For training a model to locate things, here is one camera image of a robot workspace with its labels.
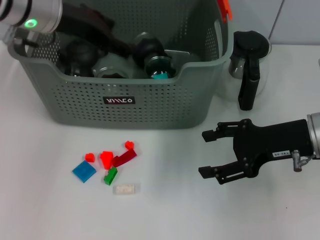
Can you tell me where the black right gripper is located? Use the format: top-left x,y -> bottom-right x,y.
198,118 -> 315,186

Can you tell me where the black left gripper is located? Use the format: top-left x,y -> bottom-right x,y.
54,2 -> 138,59

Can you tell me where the teal square toy brick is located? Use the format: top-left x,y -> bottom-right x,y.
152,71 -> 170,80

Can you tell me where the white toy brick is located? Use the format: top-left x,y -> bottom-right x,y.
112,183 -> 138,196

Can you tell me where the green toy brick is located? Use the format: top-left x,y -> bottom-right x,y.
103,166 -> 119,186

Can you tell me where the blue toy brick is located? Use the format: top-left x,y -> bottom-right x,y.
71,159 -> 98,184

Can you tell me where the grey perforated storage bin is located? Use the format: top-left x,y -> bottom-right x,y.
7,0 -> 235,131

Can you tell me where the black clay teapot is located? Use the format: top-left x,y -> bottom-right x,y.
58,39 -> 106,73

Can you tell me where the long dark red toy brick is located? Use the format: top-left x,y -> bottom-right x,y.
111,147 -> 138,168

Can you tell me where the glass coffee pot black lid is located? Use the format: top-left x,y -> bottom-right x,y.
216,29 -> 273,111

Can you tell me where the right gripper cable silver plug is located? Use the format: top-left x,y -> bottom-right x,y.
291,149 -> 316,173

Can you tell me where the orange bin handle clip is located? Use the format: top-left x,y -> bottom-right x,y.
216,0 -> 234,23

